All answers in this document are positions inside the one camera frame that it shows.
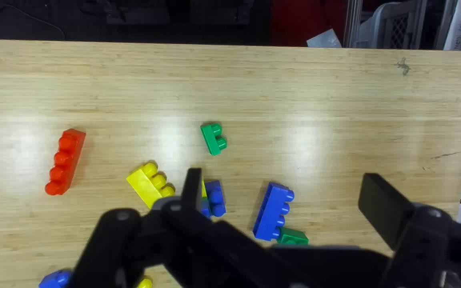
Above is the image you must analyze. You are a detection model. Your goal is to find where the short blue building block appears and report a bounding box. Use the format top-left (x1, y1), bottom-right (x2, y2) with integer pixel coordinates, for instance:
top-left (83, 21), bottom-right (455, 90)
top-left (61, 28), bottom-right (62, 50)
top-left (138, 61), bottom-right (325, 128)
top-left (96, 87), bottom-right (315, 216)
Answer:
top-left (197, 199), bottom-right (213, 221)
top-left (205, 180), bottom-right (227, 220)

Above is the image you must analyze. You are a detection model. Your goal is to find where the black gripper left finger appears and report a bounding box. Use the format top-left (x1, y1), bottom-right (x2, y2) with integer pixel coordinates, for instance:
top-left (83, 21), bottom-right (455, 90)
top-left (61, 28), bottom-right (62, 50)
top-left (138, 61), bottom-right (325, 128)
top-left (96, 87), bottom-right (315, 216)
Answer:
top-left (69, 167), bottom-right (296, 288)

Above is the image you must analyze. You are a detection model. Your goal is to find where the red panel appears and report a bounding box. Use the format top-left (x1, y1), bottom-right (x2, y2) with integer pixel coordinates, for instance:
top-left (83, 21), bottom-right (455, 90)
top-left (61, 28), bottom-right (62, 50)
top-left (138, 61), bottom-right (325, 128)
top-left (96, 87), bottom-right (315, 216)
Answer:
top-left (269, 0), bottom-right (349, 48)

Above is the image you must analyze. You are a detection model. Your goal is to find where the red four-stud building block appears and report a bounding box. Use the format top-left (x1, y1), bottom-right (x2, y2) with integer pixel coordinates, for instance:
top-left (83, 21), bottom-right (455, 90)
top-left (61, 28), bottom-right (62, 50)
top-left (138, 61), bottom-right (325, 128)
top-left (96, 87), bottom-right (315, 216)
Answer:
top-left (43, 128), bottom-right (88, 197)

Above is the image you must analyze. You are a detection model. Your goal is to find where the green building block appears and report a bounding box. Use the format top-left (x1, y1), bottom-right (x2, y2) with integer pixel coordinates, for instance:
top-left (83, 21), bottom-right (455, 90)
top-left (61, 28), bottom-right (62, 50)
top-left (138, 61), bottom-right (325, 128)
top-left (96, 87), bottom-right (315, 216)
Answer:
top-left (275, 228), bottom-right (310, 248)
top-left (198, 122), bottom-right (229, 157)

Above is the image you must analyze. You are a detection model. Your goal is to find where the grey paper sheet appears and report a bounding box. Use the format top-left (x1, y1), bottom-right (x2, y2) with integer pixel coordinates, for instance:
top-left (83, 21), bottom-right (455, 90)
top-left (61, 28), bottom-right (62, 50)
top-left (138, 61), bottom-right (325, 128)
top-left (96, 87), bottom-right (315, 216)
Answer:
top-left (306, 28), bottom-right (344, 50)

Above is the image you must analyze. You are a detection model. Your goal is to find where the long blue building block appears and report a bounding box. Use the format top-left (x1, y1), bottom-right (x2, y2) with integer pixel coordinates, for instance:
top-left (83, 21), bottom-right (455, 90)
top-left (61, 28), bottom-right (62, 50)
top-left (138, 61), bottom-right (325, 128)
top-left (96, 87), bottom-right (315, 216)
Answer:
top-left (251, 181), bottom-right (296, 244)

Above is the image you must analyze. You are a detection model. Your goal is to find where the wide blue building block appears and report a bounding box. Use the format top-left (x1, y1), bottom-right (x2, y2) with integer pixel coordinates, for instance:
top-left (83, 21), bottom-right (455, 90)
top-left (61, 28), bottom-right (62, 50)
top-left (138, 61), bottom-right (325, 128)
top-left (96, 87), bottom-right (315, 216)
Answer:
top-left (37, 269), bottom-right (75, 288)

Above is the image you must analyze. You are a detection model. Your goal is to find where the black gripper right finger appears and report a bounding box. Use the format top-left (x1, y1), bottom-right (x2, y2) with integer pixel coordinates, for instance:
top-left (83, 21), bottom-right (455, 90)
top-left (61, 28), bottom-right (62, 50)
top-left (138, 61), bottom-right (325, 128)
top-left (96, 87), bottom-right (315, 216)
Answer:
top-left (357, 173), bottom-right (461, 288)

